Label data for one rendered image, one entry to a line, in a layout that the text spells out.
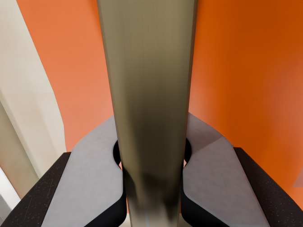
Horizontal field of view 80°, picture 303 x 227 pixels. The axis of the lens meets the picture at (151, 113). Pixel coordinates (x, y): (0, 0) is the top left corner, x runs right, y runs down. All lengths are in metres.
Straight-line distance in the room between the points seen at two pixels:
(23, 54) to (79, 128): 0.08
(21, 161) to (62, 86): 0.11
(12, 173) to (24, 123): 0.05
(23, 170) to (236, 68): 0.25
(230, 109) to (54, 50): 0.17
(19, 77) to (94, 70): 0.07
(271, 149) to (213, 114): 0.09
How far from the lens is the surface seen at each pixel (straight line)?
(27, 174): 0.27
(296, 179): 0.32
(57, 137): 0.23
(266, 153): 0.26
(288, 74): 0.21
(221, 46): 0.18
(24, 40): 0.19
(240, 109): 0.21
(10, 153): 0.24
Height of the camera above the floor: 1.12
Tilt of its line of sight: 60 degrees down
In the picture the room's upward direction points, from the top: 179 degrees clockwise
